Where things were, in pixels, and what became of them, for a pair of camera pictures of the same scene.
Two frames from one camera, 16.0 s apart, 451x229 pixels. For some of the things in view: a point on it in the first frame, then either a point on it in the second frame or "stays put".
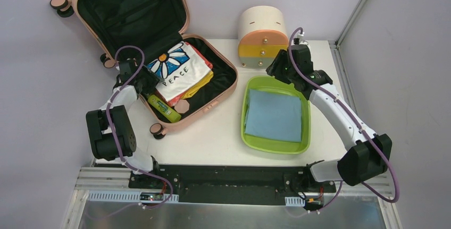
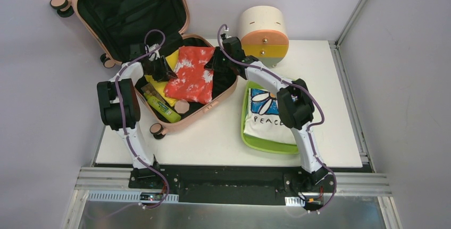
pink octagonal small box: x=182 y=106 stays put
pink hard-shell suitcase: x=144 y=17 stays put
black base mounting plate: x=231 y=184 stays put
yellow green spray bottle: x=172 y=115 stays put
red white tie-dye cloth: x=173 y=102 to x=193 y=81
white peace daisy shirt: x=180 y=68 to x=262 y=119
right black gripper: x=279 y=68 to x=218 y=61
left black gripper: x=147 y=81 to x=159 y=67
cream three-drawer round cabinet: x=262 y=35 stays put
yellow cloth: x=191 y=91 to x=172 y=61
